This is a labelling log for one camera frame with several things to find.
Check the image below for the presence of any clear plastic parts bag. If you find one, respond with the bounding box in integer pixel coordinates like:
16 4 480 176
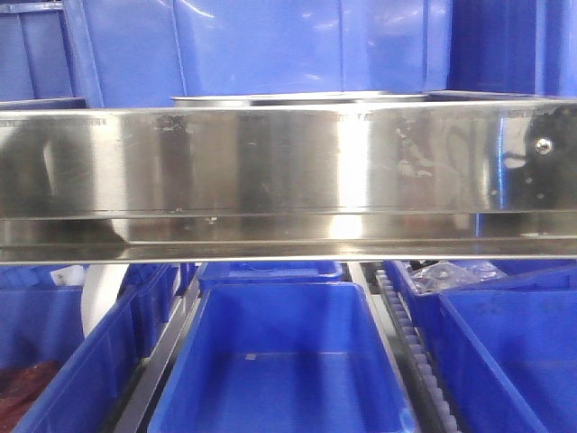
409 260 507 294

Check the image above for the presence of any red item in bin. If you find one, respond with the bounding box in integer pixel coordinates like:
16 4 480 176
1 361 60 432

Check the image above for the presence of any blue centre rear bin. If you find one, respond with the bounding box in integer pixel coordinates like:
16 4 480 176
197 260 343 290

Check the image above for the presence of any blue upper right crate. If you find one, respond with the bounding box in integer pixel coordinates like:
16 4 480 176
425 1 576 97

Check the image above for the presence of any grey metal track left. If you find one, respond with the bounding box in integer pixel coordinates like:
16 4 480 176
101 277 200 432

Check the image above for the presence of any silver metal tray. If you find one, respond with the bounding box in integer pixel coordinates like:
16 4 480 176
171 91 428 107

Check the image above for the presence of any stainless steel shelf rail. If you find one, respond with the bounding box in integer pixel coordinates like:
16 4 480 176
1 98 576 263

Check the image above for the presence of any large blue upper crate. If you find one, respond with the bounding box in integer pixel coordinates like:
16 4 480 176
64 1 453 107

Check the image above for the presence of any blue upper left crate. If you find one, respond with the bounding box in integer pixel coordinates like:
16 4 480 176
1 1 87 102

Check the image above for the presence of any white roll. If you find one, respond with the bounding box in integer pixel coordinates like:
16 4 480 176
80 263 129 337

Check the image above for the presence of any round chrome screw head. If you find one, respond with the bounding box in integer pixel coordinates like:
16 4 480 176
535 137 554 155

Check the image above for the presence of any blue right front bin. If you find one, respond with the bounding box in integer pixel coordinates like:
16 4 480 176
436 270 576 432

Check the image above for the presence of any white roller track right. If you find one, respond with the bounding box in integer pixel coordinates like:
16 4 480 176
373 265 460 432

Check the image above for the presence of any blue right rear bin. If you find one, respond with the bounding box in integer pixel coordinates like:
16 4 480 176
384 260 576 369

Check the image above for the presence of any blue left front bin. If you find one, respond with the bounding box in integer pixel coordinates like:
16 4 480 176
1 263 186 432

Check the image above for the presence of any blue centre front bin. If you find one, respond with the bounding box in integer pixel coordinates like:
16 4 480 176
148 282 417 432

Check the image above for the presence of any blue bin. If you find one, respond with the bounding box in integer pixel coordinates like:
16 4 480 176
148 282 417 432
436 270 576 432
1 263 186 432
384 260 576 369
197 260 343 290

